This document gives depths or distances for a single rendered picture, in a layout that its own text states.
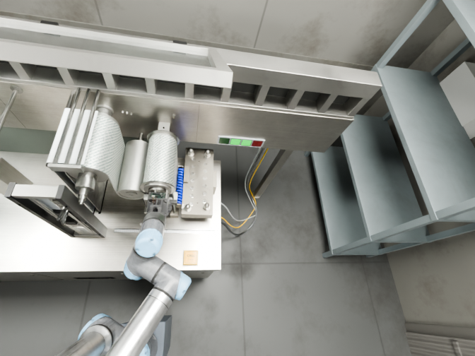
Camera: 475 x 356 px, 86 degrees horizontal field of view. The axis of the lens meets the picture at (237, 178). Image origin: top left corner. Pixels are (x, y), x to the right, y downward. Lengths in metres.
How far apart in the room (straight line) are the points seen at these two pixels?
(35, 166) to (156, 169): 0.82
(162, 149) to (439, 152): 1.62
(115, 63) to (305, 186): 2.48
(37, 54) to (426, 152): 1.84
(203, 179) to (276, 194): 1.36
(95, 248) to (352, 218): 2.16
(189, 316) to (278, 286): 0.78
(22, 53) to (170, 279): 0.66
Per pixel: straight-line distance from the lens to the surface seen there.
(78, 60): 0.54
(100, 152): 1.09
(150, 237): 0.81
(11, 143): 1.77
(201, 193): 1.37
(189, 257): 1.39
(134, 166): 1.22
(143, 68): 0.51
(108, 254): 1.46
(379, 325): 2.87
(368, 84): 1.23
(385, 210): 2.24
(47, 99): 1.35
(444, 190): 1.83
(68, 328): 2.43
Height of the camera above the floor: 2.29
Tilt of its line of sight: 61 degrees down
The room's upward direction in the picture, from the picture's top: 23 degrees clockwise
